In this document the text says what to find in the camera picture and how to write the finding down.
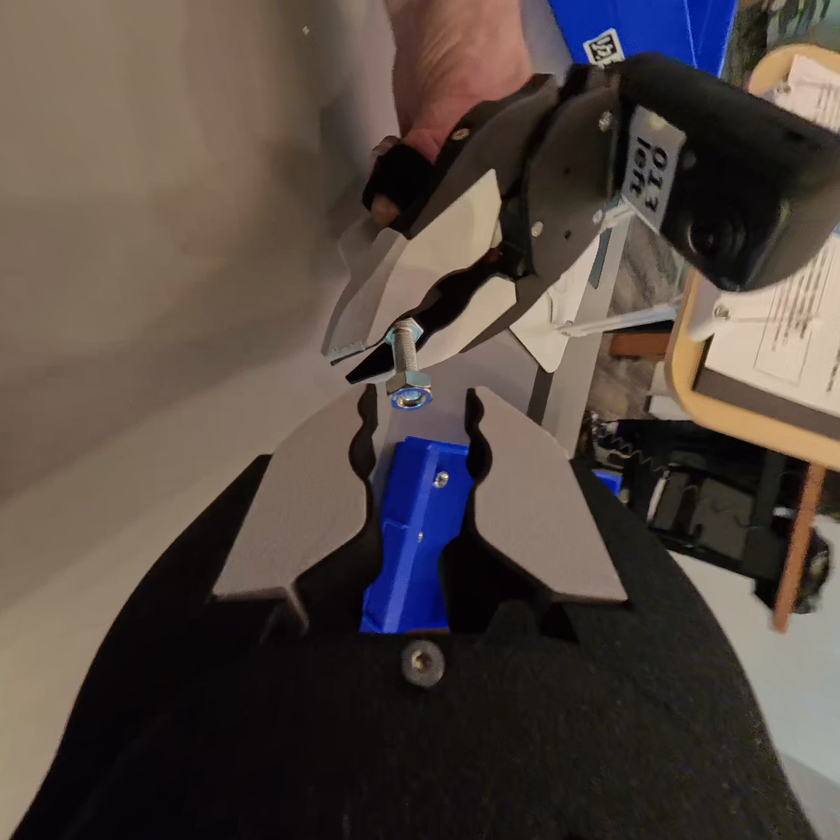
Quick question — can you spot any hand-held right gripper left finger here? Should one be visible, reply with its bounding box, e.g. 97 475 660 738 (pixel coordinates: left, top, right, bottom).
213 384 385 634

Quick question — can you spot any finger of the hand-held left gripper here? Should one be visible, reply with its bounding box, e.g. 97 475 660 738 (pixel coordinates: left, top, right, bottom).
320 168 505 366
344 262 521 386

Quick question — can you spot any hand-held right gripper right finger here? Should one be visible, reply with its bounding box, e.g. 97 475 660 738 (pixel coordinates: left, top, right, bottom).
441 386 630 634

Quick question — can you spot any silver hex bolt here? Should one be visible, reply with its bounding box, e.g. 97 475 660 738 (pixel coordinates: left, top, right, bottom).
384 318 427 395

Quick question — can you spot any blue plastic bin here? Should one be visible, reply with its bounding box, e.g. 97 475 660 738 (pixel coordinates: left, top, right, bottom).
360 436 621 634

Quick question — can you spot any blue bin with square label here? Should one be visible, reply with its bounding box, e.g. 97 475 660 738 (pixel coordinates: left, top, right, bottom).
548 0 739 73

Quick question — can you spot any person's left hand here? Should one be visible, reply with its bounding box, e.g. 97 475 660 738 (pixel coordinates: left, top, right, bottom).
362 0 546 229

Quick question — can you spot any wooden stand board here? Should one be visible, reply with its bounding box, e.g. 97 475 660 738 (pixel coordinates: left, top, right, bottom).
664 45 840 473

